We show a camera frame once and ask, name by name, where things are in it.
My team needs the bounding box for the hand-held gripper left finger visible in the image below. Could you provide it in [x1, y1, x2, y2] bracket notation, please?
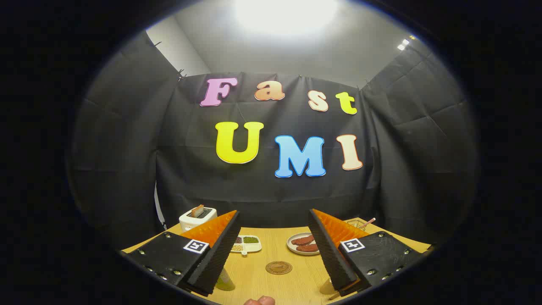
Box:
[121, 210, 242, 297]

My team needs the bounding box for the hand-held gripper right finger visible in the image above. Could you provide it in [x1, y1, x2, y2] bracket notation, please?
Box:
[308, 208, 437, 298]

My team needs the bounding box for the cream cup with wooden handle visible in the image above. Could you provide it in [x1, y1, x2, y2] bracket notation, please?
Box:
[320, 277, 340, 300]

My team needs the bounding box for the silver bottle with green label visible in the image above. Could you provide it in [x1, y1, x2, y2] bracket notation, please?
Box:
[215, 267, 235, 292]

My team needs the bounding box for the round brown coaster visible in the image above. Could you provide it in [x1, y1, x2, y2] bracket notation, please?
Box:
[265, 261, 293, 275]

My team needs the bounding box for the white divided dish with beans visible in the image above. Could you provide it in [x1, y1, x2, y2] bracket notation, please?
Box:
[231, 235, 262, 257]

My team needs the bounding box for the white oval plate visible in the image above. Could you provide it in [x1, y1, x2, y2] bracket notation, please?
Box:
[287, 232, 321, 255]

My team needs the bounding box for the white toaster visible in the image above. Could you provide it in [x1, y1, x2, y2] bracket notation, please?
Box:
[179, 205, 218, 232]

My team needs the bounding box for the wooden table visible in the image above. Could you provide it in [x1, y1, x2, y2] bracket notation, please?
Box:
[123, 218, 430, 305]

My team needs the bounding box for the black backdrop cloth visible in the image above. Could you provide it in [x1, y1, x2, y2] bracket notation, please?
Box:
[68, 30, 481, 250]

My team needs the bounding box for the metal wire basket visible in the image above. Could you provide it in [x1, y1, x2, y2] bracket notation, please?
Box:
[345, 218, 370, 232]

